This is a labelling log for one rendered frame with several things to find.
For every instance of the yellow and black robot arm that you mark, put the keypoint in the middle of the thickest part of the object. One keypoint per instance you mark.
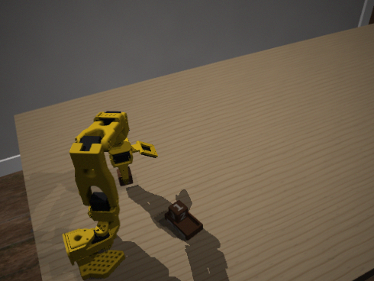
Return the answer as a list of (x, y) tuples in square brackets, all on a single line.
[(91, 169)]

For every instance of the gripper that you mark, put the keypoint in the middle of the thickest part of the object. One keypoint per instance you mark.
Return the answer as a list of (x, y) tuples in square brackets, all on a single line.
[(120, 153)]

